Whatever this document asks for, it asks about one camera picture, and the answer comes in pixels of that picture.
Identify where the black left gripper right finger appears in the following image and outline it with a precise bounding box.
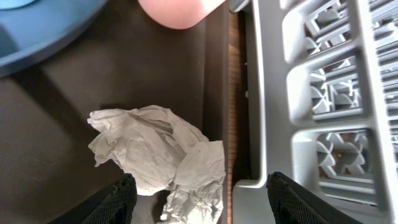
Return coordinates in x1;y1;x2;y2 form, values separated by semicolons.
266;172;359;224

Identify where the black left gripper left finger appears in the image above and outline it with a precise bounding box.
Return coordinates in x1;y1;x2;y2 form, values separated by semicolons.
49;174;137;224

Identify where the white tissue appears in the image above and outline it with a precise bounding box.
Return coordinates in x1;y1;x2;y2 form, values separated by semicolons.
87;105;226;223

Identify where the grey plastic dishwasher rack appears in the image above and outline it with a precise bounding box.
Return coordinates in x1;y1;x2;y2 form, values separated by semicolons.
233;0;397;223

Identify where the brown serving tray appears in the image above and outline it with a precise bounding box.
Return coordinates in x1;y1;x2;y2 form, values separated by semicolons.
1;1;229;223

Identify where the dark blue plate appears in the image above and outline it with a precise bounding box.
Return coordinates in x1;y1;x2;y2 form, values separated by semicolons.
1;0;108;77

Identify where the pink plastic cup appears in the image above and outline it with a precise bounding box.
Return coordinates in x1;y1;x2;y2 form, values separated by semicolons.
138;0;225;30

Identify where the light blue plastic cup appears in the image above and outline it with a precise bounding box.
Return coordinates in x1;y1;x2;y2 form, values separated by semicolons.
0;0;35;10

